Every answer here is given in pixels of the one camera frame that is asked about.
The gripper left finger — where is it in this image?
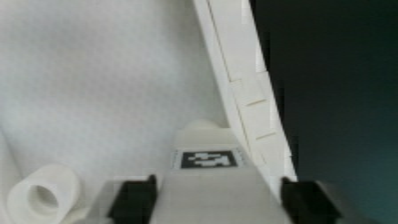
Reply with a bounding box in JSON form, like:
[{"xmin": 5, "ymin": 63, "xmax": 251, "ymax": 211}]
[{"xmin": 93, "ymin": 175, "xmax": 157, "ymax": 224}]

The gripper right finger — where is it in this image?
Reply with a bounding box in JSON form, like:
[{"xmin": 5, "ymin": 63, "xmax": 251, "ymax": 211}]
[{"xmin": 278, "ymin": 176, "xmax": 374, "ymax": 224}]

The white desk tabletop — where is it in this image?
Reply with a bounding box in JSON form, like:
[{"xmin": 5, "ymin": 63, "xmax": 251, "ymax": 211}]
[{"xmin": 0, "ymin": 0, "xmax": 250, "ymax": 224}]

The white front obstacle bar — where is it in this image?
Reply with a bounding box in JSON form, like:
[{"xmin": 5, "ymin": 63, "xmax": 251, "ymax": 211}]
[{"xmin": 193, "ymin": 0, "xmax": 296, "ymax": 197}]

